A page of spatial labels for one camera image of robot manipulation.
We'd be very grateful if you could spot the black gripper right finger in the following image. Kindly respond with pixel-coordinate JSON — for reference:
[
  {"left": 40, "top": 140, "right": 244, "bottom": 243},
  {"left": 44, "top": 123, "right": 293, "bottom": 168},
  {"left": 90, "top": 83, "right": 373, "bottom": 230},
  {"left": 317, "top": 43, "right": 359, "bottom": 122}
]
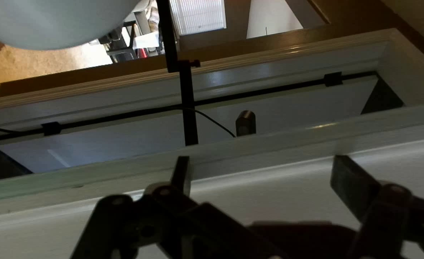
[{"left": 330, "top": 155, "right": 381, "bottom": 220}]

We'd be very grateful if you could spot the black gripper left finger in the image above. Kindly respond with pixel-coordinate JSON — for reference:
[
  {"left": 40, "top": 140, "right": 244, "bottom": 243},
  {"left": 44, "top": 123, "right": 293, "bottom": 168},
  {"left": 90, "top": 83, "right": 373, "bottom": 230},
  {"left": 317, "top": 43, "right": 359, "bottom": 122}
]
[{"left": 171, "top": 155, "right": 191, "bottom": 195}]

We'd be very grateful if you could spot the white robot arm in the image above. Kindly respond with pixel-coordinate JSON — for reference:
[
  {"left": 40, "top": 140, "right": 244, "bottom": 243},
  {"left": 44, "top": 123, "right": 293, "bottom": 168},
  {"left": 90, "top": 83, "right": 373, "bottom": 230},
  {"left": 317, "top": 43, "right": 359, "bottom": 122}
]
[{"left": 0, "top": 0, "right": 329, "bottom": 217}]

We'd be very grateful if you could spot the white door frame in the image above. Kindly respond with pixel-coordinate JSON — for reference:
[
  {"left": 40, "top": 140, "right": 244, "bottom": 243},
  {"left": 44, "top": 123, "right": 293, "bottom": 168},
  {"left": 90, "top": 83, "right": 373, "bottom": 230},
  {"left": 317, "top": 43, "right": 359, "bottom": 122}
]
[{"left": 0, "top": 28, "right": 424, "bottom": 130}]

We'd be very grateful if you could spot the black camera stand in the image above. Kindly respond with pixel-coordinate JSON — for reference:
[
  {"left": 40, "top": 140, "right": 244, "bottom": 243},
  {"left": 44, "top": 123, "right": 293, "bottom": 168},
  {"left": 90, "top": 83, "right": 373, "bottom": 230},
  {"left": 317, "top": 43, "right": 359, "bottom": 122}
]
[{"left": 156, "top": 0, "right": 199, "bottom": 145}]

